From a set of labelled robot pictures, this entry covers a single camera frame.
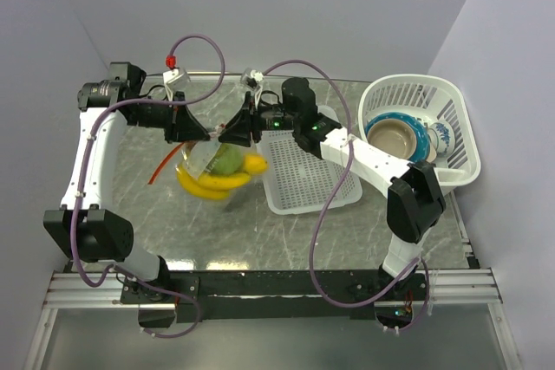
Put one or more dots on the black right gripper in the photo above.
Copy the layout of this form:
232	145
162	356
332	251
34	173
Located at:
247	121

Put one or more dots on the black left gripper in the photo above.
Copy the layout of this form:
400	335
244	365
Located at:
184	128

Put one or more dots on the green fake cabbage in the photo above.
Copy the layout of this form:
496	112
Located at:
227	160

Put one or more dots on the clear zip top bag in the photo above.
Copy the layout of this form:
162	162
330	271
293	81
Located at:
194	156

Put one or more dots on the yellow fake banana bunch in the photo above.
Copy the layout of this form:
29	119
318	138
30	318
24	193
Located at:
209	186

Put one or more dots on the yellow fake mango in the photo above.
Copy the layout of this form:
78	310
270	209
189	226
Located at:
254	164

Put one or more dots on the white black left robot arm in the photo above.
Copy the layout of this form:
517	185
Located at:
85	226

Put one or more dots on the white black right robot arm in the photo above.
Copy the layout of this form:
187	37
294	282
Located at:
415	200

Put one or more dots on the white rectangular perforated basket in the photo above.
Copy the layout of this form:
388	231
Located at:
295	182

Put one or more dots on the blue rimmed beige bowl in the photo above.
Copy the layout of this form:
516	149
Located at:
400	135

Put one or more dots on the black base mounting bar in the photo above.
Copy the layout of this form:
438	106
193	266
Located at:
253	294

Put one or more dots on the white round slotted basket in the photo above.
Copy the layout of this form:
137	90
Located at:
429	99

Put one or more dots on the blue white porcelain vase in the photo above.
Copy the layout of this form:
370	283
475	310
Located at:
441	135

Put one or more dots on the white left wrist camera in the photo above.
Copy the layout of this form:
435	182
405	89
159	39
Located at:
175	81

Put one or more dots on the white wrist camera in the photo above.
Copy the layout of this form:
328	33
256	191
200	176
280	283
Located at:
253	80
175	81

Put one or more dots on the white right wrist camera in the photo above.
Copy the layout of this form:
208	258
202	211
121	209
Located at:
253	80

